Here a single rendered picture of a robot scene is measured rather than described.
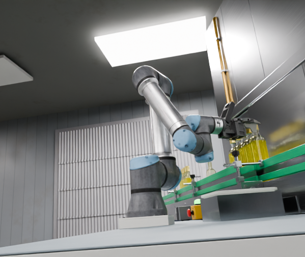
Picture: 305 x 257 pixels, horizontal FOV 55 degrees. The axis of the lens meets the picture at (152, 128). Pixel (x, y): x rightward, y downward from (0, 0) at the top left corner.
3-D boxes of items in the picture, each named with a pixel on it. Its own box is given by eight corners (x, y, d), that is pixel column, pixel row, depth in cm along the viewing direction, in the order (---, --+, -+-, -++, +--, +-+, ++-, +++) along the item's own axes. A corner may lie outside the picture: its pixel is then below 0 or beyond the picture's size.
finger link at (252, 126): (261, 133, 130) (243, 134, 128) (259, 121, 131) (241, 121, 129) (266, 131, 127) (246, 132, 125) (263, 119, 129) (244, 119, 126)
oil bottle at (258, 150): (274, 182, 123) (265, 133, 129) (262, 182, 122) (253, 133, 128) (267, 183, 128) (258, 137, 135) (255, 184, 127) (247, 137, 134)
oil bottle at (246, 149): (267, 183, 128) (257, 137, 135) (255, 184, 127) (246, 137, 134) (260, 185, 134) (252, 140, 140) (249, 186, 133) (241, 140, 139)
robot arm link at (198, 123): (184, 137, 119) (181, 117, 122) (206, 138, 124) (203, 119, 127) (194, 131, 112) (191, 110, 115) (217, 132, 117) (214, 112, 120)
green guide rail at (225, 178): (242, 182, 118) (239, 163, 121) (240, 182, 118) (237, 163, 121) (160, 206, 283) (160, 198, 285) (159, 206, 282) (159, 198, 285)
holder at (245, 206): (301, 214, 94) (295, 189, 96) (220, 221, 89) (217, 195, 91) (272, 215, 110) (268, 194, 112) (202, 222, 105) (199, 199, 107)
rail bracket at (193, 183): (198, 197, 170) (195, 174, 174) (186, 198, 168) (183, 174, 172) (196, 197, 173) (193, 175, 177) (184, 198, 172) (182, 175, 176)
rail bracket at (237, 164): (267, 179, 116) (261, 149, 119) (227, 182, 113) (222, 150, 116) (263, 180, 118) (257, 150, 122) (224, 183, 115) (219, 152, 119)
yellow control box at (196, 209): (209, 219, 148) (207, 204, 150) (195, 220, 147) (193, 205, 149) (204, 219, 155) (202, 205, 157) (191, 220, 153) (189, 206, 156)
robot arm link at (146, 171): (123, 190, 110) (122, 155, 114) (144, 192, 121) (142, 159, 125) (149, 187, 104) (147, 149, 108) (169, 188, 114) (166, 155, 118)
